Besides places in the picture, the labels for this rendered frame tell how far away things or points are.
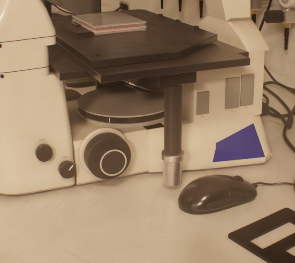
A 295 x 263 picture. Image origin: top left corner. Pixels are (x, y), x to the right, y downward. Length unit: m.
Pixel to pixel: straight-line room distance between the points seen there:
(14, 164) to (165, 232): 0.23
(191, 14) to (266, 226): 1.20
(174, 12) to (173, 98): 1.21
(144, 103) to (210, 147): 0.12
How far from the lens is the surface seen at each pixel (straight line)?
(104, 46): 0.72
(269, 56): 1.43
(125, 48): 0.70
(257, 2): 1.35
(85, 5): 1.13
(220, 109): 0.83
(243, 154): 0.83
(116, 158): 0.73
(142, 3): 2.17
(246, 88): 0.84
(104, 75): 0.62
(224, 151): 0.82
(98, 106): 0.84
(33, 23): 0.69
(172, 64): 0.66
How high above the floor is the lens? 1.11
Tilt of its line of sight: 20 degrees down
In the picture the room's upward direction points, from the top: 1 degrees counter-clockwise
